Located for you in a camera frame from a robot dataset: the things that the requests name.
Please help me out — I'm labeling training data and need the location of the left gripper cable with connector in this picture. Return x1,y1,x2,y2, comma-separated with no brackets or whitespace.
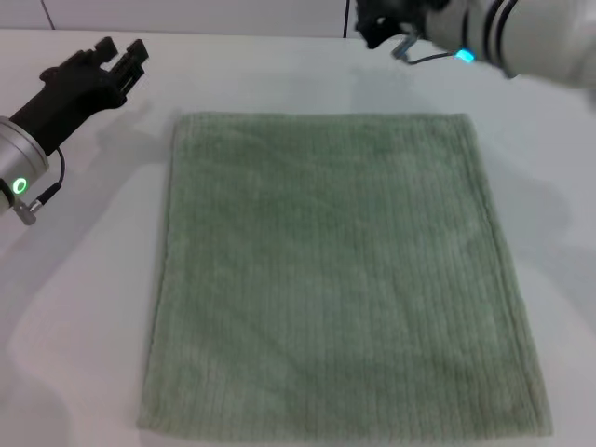
18,147,67,227

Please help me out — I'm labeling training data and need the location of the green ribbed towel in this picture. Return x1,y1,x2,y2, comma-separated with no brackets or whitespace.
135,111,554,440

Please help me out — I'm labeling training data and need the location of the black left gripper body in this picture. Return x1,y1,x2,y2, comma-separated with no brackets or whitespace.
8,47,129,156

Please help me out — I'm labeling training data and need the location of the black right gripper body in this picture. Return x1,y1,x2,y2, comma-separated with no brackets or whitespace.
356,0,449,38

